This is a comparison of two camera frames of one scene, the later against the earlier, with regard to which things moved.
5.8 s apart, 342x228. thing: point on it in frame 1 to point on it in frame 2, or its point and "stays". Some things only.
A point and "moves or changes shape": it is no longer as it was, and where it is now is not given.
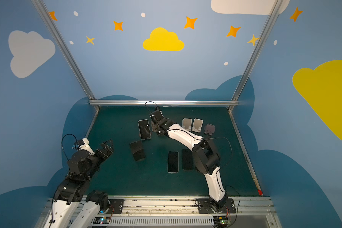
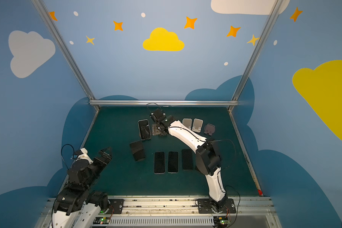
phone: x=144 y=129 stays
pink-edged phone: x=154 y=128 moves or changes shape
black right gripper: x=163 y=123 stays
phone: x=173 y=162 stays
